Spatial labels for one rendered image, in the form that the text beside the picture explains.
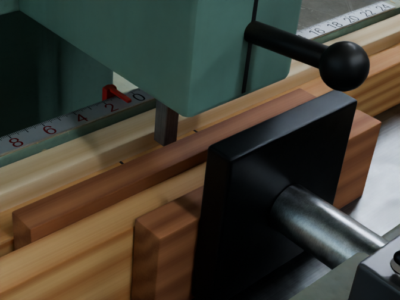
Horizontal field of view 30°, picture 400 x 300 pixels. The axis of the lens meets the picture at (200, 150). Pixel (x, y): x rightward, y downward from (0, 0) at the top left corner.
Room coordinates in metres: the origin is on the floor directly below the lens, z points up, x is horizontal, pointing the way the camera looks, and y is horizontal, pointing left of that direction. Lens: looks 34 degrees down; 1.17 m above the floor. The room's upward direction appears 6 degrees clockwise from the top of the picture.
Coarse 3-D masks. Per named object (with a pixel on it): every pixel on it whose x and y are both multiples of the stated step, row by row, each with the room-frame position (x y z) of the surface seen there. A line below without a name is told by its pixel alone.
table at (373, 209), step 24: (384, 120) 0.47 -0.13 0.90; (384, 144) 0.44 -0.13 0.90; (384, 168) 0.41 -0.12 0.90; (384, 192) 0.38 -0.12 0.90; (360, 216) 0.35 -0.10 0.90; (384, 216) 0.35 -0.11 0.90; (288, 264) 0.30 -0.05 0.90; (312, 264) 0.31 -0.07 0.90; (264, 288) 0.28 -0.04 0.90; (288, 288) 0.28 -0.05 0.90
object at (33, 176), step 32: (352, 32) 0.50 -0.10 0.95; (384, 32) 0.51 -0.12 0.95; (256, 96) 0.40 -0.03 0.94; (128, 128) 0.34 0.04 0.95; (192, 128) 0.37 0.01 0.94; (32, 160) 0.30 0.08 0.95; (64, 160) 0.31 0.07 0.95; (96, 160) 0.32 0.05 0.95; (0, 192) 0.28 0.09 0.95; (32, 192) 0.29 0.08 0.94
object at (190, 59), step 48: (48, 0) 0.35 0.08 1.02; (96, 0) 0.32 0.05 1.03; (144, 0) 0.30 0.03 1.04; (192, 0) 0.28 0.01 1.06; (240, 0) 0.29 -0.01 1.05; (288, 0) 0.32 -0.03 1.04; (96, 48) 0.32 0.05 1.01; (144, 48) 0.30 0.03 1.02; (192, 48) 0.28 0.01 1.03; (240, 48) 0.30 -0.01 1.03; (192, 96) 0.28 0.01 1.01; (240, 96) 0.30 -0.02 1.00
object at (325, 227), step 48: (336, 96) 0.32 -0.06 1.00; (240, 144) 0.27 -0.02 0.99; (288, 144) 0.29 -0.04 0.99; (336, 144) 0.31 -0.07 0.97; (240, 192) 0.26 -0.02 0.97; (288, 192) 0.28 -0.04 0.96; (240, 240) 0.27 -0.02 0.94; (288, 240) 0.30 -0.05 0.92; (336, 240) 0.26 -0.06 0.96; (384, 240) 0.26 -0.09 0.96; (192, 288) 0.27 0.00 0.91; (240, 288) 0.27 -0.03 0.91
